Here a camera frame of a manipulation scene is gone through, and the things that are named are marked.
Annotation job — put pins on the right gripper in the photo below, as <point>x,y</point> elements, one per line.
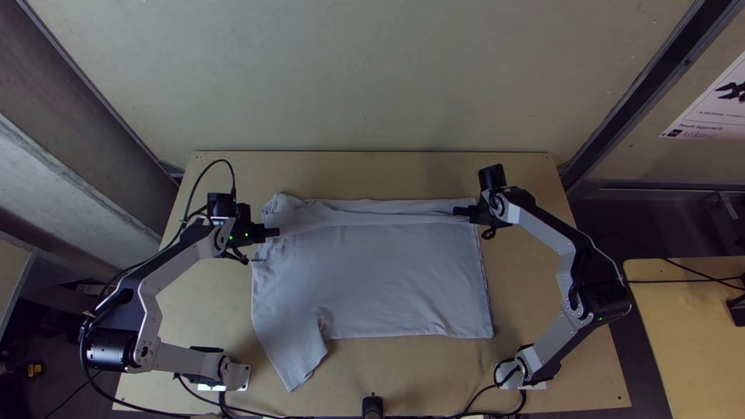
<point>476,214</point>

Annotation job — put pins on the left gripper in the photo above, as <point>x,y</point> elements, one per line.
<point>247,224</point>

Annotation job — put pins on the light grey t-shirt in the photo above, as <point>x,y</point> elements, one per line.
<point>372,279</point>

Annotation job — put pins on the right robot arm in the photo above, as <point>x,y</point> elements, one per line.
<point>559,238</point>

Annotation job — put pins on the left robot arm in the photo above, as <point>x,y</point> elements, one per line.
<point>148,297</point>

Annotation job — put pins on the pale wooden side table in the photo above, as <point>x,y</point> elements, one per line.
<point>687,343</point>

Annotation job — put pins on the white printed poster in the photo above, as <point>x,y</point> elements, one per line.
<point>713,107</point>

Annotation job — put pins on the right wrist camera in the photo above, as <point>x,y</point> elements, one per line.
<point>492,176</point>

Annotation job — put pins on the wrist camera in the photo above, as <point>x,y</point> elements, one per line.
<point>220,206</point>
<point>492,176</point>

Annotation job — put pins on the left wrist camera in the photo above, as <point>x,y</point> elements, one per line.
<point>220,206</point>

